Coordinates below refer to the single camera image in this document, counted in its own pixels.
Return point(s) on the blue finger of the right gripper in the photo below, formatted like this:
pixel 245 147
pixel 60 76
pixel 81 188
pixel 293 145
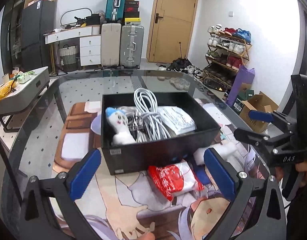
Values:
pixel 261 116

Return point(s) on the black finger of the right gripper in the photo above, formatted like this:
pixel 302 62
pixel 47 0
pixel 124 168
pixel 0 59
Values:
pixel 257 140

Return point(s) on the black refrigerator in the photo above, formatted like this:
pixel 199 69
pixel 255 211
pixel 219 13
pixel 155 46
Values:
pixel 37 20

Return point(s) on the beige suitcase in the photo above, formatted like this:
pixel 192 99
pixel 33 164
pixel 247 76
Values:
pixel 110 44

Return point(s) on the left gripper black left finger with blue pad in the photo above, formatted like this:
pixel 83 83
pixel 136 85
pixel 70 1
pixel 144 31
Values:
pixel 37 219

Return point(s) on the person's right hand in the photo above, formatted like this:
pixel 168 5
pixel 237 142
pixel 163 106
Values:
pixel 301 167

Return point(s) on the silver suitcase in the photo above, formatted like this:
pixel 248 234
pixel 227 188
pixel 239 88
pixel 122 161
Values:
pixel 131 44

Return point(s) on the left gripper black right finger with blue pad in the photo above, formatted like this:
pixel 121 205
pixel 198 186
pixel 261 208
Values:
pixel 267 219

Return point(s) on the yellow bag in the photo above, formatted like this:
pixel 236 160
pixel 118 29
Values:
pixel 7 88

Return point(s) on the teal suitcase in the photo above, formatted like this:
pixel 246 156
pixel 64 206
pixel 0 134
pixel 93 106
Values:
pixel 114 11

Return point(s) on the green white packet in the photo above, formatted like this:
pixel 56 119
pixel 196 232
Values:
pixel 176 119

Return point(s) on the bag of white adidas shoelaces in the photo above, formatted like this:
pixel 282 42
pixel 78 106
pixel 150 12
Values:
pixel 135 123

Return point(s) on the red white plastic bag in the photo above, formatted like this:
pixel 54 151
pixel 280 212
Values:
pixel 174 180

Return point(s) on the white plush toy blue tips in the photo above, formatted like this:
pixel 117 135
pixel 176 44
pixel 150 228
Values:
pixel 119 122

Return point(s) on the open cardboard box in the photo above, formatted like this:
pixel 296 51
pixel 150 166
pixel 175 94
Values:
pixel 254 107

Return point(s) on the wooden shoe rack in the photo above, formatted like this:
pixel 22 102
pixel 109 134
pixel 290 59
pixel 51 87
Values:
pixel 227 52

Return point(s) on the wooden door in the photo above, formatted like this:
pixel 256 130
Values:
pixel 171 28

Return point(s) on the black cardboard box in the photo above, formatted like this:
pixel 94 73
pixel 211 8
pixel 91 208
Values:
pixel 162 147

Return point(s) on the stack of shoe boxes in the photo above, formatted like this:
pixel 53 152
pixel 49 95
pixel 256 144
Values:
pixel 131 12

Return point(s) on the white desk with drawers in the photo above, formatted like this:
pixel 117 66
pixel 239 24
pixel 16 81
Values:
pixel 87 38

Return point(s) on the purple bag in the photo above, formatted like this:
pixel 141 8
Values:
pixel 243 76

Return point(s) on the wicker basket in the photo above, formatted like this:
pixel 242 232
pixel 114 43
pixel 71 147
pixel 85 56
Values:
pixel 68 55

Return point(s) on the grey side table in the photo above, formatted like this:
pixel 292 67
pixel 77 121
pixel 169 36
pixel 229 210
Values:
pixel 23 97

